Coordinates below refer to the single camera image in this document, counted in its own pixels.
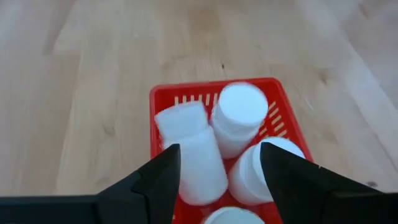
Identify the red slotted plastic basket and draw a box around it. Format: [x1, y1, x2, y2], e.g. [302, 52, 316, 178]
[149, 77, 314, 224]

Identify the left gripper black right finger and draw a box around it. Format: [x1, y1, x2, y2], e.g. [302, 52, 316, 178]
[260, 141, 383, 224]

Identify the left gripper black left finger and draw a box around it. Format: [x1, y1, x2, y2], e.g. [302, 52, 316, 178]
[95, 143, 182, 224]

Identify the white pill bottle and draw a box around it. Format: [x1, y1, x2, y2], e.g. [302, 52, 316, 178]
[203, 207, 265, 224]
[154, 101, 229, 206]
[228, 136, 306, 206]
[211, 82, 269, 160]

